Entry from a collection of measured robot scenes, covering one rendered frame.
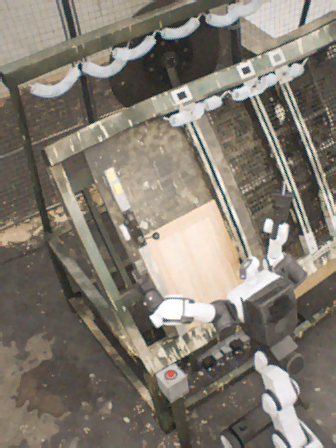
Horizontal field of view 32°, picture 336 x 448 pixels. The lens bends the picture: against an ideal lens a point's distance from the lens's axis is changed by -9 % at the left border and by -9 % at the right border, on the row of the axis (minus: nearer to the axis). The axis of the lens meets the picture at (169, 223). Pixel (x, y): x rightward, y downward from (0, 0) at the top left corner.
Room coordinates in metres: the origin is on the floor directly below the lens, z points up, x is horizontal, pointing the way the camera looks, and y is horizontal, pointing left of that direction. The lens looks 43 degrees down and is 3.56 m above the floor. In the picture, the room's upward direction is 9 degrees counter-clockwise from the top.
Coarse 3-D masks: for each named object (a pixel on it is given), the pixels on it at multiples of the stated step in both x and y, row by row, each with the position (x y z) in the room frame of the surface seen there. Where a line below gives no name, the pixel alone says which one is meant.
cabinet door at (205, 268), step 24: (192, 216) 2.38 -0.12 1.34; (216, 216) 2.40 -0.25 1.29; (168, 240) 2.28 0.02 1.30; (192, 240) 2.30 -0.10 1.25; (216, 240) 2.33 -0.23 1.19; (168, 264) 2.20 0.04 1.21; (192, 264) 2.22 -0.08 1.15; (216, 264) 2.25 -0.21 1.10; (168, 288) 2.12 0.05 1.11; (192, 288) 2.14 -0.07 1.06; (216, 288) 2.16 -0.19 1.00
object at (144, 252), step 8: (112, 168) 2.43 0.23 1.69; (104, 176) 2.41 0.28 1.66; (112, 184) 2.38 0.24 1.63; (112, 192) 2.36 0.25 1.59; (120, 200) 2.34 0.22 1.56; (120, 208) 2.31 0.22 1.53; (128, 208) 2.32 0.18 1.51; (136, 248) 2.23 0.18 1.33; (144, 248) 2.21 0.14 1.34; (144, 256) 2.19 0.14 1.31; (152, 264) 2.17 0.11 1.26; (152, 272) 2.14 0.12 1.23; (152, 280) 2.12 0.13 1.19; (160, 280) 2.12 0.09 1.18; (160, 288) 2.10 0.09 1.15; (176, 328) 1.97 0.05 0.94; (184, 328) 1.98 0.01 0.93
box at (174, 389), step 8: (168, 368) 1.72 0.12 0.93; (176, 368) 1.71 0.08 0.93; (160, 376) 1.67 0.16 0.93; (184, 376) 1.65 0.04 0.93; (160, 384) 1.67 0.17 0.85; (168, 384) 1.62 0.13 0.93; (176, 384) 1.62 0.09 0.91; (184, 384) 1.64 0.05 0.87; (168, 392) 1.60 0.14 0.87; (176, 392) 1.61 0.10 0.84; (184, 392) 1.63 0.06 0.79
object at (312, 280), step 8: (320, 232) 2.65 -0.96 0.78; (296, 248) 2.54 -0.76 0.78; (328, 264) 2.71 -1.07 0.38; (320, 272) 2.67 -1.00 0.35; (328, 272) 2.71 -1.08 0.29; (312, 280) 2.63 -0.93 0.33; (320, 280) 2.67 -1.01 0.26; (296, 288) 2.56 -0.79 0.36; (304, 288) 2.60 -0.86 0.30; (296, 296) 2.56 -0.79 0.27
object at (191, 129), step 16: (176, 96) 2.68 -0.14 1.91; (176, 112) 2.70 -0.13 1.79; (192, 112) 2.61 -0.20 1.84; (192, 128) 2.63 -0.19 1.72; (192, 144) 2.60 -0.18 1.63; (208, 160) 2.54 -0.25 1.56; (208, 176) 2.49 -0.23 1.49; (224, 192) 2.45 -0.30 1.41; (224, 208) 2.40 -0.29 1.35; (240, 224) 2.36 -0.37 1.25; (240, 240) 2.33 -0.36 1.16; (240, 256) 2.27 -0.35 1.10; (256, 272) 2.22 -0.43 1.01
